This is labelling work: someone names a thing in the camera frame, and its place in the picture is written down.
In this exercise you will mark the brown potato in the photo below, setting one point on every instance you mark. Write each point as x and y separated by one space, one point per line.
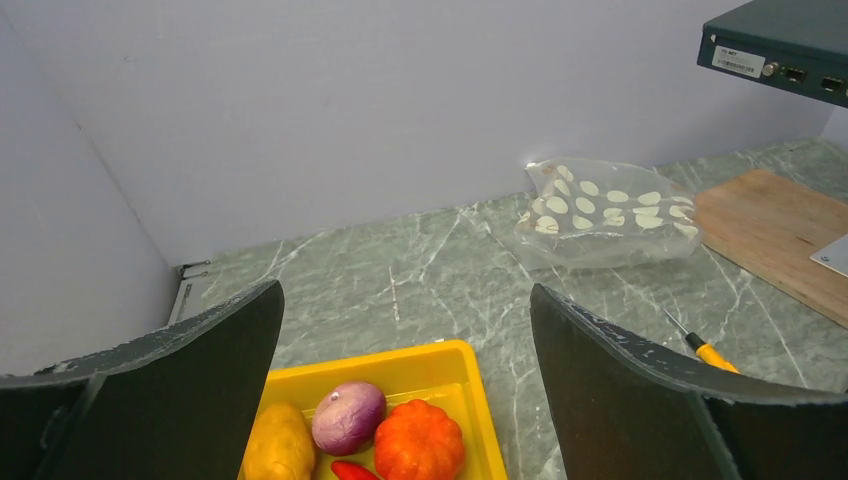
280 445

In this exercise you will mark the purple onion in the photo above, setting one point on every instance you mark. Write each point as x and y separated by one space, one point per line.
346 419

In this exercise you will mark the orange carrot with green top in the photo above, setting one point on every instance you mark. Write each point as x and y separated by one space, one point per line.
345 470

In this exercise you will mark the dark green network switch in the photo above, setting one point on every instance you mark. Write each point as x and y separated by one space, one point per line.
795 46

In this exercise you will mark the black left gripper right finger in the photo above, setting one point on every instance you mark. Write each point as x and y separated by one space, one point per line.
624 407

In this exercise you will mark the clear dotted zip bag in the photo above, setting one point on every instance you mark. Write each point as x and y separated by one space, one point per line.
592 214

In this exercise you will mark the small yellow screwdriver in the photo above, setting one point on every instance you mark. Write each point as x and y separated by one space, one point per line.
705 351

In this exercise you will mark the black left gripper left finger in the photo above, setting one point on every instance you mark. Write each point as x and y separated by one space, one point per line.
177 403

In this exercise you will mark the metal corner bracket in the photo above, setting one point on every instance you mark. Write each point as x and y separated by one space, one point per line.
189 274

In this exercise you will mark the orange pumpkin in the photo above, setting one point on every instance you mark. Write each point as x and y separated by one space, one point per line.
419 440

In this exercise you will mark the wooden cutting board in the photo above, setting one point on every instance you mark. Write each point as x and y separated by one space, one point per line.
782 232

